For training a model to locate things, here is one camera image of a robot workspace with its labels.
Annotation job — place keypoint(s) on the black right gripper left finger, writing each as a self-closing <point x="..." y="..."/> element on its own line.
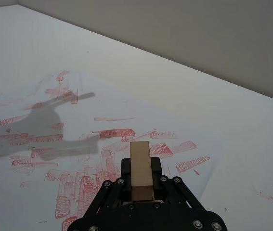
<point x="113" y="195"/>

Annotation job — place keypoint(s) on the wooden stamp block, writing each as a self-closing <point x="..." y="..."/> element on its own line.
<point x="139" y="168"/>

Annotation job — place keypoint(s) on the white paper sheet, red stamps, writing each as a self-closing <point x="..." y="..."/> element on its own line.
<point x="83" y="154"/>

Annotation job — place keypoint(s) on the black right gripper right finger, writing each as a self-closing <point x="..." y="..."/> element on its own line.
<point x="174" y="192"/>

